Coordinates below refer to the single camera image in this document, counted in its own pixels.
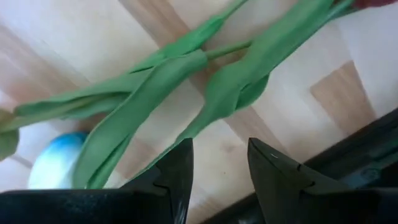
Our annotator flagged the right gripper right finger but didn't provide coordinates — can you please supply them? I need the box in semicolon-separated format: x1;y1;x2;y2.
247;138;398;224

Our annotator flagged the black metal table frame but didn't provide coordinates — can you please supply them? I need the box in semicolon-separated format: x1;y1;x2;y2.
198;107;398;224

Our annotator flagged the pink artificial tulip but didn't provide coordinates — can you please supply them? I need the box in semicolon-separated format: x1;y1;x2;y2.
129;0;249;75

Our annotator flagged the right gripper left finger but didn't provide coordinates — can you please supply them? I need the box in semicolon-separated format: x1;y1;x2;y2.
0;138;195;224

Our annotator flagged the white blue artificial tulip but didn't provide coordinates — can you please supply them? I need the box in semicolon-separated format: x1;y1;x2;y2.
12;40;253;190

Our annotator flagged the dark red artificial tulip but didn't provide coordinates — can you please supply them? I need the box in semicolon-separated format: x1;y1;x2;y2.
133;0;398;184

